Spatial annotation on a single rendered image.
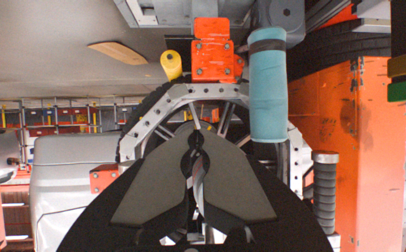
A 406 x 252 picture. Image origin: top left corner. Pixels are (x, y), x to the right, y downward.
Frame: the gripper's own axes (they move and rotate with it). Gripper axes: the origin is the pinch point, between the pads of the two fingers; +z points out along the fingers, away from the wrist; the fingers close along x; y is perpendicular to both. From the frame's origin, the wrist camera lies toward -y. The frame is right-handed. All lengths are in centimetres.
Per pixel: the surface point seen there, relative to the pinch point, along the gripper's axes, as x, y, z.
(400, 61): 38.7, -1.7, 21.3
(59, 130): -364, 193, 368
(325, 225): 22.0, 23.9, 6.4
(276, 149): 26, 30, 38
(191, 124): -7, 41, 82
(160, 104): -11.3, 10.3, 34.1
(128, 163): -11.7, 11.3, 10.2
